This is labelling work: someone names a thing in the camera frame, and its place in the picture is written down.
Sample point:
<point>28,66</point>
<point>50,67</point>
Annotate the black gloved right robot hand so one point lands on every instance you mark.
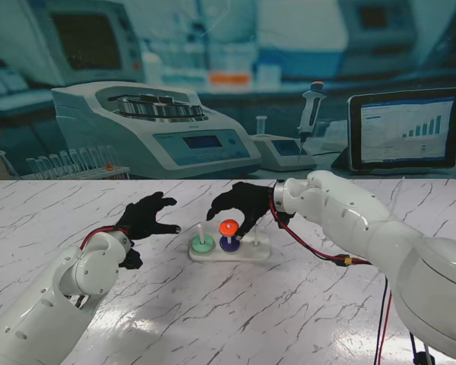
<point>251,201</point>

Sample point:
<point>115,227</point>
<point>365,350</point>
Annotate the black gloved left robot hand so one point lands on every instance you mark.
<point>142,218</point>

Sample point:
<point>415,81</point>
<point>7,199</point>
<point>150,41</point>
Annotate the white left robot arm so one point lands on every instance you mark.
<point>42,315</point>

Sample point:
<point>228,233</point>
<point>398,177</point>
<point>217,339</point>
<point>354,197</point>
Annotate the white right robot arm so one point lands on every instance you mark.
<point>384,235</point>

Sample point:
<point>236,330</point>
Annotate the white three-rod tower base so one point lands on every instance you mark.
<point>251,254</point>

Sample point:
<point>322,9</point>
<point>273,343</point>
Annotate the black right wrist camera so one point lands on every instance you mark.
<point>285,219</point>

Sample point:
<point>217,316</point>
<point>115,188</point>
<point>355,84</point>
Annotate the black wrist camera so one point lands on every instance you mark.
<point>285,219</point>
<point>131,259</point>

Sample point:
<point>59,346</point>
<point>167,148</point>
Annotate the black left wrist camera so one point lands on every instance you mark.
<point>131,259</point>

